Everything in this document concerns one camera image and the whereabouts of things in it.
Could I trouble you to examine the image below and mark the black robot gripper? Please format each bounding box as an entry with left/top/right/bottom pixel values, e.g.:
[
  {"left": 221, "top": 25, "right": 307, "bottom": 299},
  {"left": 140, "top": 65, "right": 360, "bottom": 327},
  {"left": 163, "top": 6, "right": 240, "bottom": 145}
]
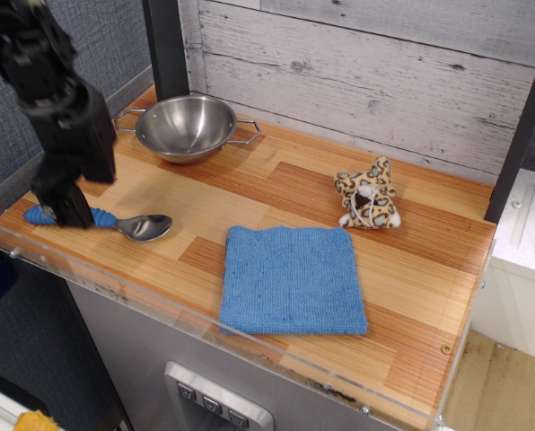
[{"left": 29, "top": 83, "right": 116, "bottom": 228}]

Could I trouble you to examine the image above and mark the blue handled metal spoon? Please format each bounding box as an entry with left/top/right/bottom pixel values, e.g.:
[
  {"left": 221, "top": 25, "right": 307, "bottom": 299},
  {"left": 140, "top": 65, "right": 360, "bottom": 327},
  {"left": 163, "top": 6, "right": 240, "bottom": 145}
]
[{"left": 23, "top": 205, "right": 172, "bottom": 242}]

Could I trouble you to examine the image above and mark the leopard print plush toy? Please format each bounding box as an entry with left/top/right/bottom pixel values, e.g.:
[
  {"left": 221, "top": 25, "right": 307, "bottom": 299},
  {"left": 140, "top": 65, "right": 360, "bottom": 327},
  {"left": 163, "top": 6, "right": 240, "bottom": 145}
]
[{"left": 333, "top": 156, "right": 401, "bottom": 229}]

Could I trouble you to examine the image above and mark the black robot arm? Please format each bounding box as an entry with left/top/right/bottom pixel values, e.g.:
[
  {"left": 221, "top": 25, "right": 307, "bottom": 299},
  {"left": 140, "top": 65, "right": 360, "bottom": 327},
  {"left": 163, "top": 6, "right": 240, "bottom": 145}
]
[{"left": 0, "top": 1, "right": 116, "bottom": 228}]

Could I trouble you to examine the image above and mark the blue folded cloth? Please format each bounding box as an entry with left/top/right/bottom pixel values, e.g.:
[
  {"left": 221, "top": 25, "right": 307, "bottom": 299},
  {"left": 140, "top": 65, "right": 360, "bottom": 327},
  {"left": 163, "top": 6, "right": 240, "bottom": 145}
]
[{"left": 219, "top": 226, "right": 367, "bottom": 335}]

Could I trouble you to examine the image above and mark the clear acrylic table guard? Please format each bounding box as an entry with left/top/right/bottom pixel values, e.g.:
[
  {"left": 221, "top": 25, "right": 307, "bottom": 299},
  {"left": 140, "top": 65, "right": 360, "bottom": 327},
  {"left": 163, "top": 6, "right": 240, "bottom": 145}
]
[{"left": 0, "top": 65, "right": 496, "bottom": 431}]

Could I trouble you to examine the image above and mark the stainless steel bowl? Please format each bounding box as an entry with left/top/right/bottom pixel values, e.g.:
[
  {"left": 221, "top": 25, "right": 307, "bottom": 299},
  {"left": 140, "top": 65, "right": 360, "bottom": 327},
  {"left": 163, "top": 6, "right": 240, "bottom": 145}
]
[{"left": 114, "top": 95, "right": 262, "bottom": 165}]

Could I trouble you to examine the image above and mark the yellow object bottom left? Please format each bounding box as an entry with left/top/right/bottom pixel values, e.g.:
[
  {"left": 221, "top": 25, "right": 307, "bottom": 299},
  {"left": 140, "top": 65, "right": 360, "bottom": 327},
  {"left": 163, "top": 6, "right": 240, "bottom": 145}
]
[{"left": 13, "top": 410, "right": 60, "bottom": 431}]

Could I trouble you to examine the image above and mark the silver cabinet control panel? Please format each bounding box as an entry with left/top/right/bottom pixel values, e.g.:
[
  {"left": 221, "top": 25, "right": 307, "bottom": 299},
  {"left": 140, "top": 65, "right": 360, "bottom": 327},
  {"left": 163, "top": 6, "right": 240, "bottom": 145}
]
[{"left": 164, "top": 361, "right": 275, "bottom": 430}]

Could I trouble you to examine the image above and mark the white side cabinet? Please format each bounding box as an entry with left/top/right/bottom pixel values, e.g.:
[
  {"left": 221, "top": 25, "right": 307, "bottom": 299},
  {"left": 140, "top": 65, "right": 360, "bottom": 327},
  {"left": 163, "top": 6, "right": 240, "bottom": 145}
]
[{"left": 471, "top": 169, "right": 535, "bottom": 356}]

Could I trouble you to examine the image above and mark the black vertical post right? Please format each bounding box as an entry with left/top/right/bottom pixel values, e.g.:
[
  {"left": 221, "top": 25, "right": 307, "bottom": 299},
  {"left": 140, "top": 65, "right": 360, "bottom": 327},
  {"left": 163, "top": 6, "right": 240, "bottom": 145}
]
[{"left": 484, "top": 77, "right": 535, "bottom": 224}]

